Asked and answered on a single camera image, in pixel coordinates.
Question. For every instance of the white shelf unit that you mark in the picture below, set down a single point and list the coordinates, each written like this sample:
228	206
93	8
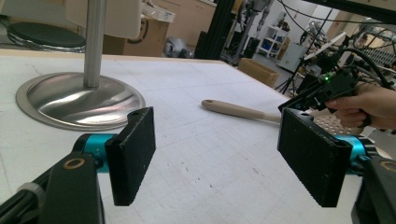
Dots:
274	42

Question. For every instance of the perforated beige skimmer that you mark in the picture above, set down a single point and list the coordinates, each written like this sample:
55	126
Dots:
236	109

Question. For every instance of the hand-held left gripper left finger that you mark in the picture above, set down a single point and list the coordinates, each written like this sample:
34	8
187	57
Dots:
132	158

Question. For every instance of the large cardboard box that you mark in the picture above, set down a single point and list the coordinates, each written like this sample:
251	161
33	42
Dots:
137	40

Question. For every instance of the round black stool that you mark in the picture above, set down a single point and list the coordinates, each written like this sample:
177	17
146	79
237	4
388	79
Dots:
43	37

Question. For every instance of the small cardboard box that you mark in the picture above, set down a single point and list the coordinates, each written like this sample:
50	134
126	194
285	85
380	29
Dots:
258	71

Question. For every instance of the grey bag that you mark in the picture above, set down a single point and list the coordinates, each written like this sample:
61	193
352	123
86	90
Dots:
177	48

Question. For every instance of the black metal frame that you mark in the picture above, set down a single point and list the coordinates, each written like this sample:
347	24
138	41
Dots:
214	28

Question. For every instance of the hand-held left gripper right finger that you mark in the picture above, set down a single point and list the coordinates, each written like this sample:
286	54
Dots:
314	158

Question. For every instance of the white foam mat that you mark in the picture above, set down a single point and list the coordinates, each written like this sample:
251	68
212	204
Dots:
202	174

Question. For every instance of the steel utensil rack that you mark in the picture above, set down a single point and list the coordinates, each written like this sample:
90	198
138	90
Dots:
77	99

